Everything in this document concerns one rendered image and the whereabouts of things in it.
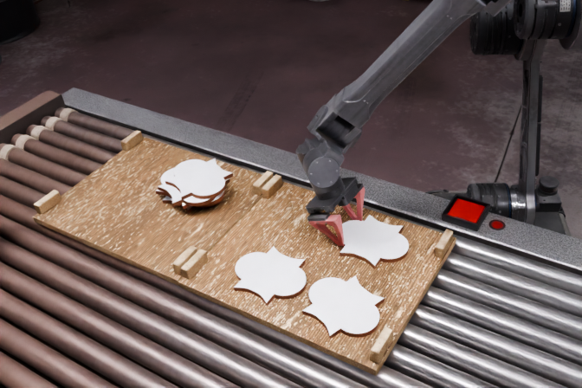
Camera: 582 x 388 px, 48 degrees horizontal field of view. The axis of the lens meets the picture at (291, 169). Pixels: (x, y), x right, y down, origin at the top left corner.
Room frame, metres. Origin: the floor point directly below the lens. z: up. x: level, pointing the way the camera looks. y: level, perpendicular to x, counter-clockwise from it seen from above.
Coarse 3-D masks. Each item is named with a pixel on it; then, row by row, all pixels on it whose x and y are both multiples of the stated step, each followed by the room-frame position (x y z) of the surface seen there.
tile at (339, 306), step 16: (320, 288) 0.81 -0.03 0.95; (336, 288) 0.81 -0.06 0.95; (352, 288) 0.81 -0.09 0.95; (320, 304) 0.78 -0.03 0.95; (336, 304) 0.77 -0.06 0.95; (352, 304) 0.77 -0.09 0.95; (368, 304) 0.77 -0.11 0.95; (320, 320) 0.74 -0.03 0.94; (336, 320) 0.74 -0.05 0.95; (352, 320) 0.73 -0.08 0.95; (368, 320) 0.73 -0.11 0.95; (352, 336) 0.71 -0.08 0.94
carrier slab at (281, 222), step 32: (288, 192) 1.11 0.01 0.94; (256, 224) 1.02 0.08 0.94; (288, 224) 1.01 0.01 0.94; (416, 224) 0.97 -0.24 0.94; (224, 256) 0.93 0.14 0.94; (288, 256) 0.91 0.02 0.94; (320, 256) 0.91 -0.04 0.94; (416, 256) 0.88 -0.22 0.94; (192, 288) 0.86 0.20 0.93; (224, 288) 0.85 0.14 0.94; (384, 288) 0.81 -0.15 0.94; (416, 288) 0.80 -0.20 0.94; (256, 320) 0.77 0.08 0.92; (288, 320) 0.76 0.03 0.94; (384, 320) 0.74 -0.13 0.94; (352, 352) 0.68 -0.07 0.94
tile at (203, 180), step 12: (180, 168) 1.17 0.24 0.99; (192, 168) 1.16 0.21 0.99; (204, 168) 1.16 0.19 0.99; (216, 168) 1.15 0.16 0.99; (168, 180) 1.13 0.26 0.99; (180, 180) 1.12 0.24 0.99; (192, 180) 1.12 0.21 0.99; (204, 180) 1.11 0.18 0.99; (216, 180) 1.11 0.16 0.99; (180, 192) 1.09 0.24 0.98; (192, 192) 1.08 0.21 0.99; (204, 192) 1.07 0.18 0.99; (216, 192) 1.07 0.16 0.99
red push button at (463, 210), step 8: (456, 200) 1.04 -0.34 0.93; (464, 200) 1.04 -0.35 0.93; (456, 208) 1.02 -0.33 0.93; (464, 208) 1.02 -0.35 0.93; (472, 208) 1.01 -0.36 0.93; (480, 208) 1.01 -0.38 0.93; (456, 216) 0.99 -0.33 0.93; (464, 216) 0.99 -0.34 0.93; (472, 216) 0.99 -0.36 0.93; (480, 216) 0.99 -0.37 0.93
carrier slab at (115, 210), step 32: (128, 160) 1.29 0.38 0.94; (160, 160) 1.28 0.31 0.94; (96, 192) 1.18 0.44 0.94; (128, 192) 1.17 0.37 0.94; (224, 192) 1.13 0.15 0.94; (64, 224) 1.07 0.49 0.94; (96, 224) 1.06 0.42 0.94; (128, 224) 1.05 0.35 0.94; (160, 224) 1.05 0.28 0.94; (192, 224) 1.04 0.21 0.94; (224, 224) 1.03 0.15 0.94; (128, 256) 0.96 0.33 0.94; (160, 256) 0.95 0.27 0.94
